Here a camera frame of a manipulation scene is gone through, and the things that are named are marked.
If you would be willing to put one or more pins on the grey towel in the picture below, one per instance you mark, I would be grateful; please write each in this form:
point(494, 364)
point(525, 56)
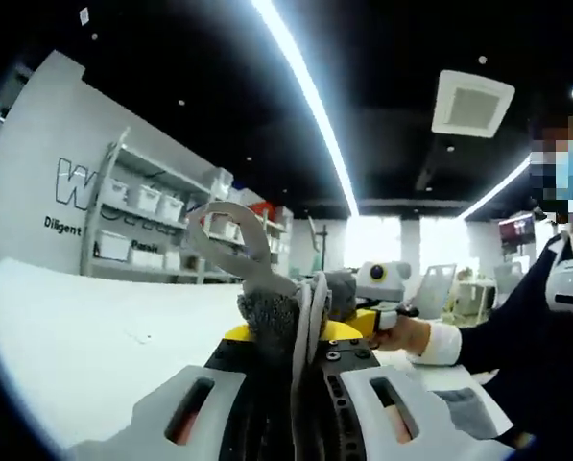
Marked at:
point(269, 317)

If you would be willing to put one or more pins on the person's right hand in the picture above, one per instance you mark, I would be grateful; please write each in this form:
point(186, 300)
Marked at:
point(406, 338)

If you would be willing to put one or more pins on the black tripod stand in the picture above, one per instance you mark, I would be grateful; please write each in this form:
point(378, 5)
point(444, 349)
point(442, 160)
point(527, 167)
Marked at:
point(320, 245)

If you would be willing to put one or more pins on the short ceiling light strip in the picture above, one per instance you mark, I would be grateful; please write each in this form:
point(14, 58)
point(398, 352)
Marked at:
point(497, 189)

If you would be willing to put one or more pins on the person's dark upper body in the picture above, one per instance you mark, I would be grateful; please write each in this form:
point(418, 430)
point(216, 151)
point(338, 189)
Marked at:
point(545, 365)

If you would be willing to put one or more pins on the grey metal shelf unit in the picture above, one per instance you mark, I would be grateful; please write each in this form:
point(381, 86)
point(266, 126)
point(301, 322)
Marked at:
point(171, 225)

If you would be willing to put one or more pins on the white worn chest device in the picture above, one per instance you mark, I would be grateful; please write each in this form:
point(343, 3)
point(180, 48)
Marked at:
point(571, 288)

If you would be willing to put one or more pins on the ceiling air conditioner unit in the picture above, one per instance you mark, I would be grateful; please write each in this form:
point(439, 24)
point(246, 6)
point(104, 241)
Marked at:
point(473, 105)

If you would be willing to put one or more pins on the long ceiling light strip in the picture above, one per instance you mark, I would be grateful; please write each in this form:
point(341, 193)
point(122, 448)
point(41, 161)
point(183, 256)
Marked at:
point(310, 96)

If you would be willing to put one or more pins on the row of white storage bins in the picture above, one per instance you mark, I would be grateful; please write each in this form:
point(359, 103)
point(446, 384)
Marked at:
point(147, 199)

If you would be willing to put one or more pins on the wall television screen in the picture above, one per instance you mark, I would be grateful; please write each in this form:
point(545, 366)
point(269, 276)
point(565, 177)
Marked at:
point(516, 233)

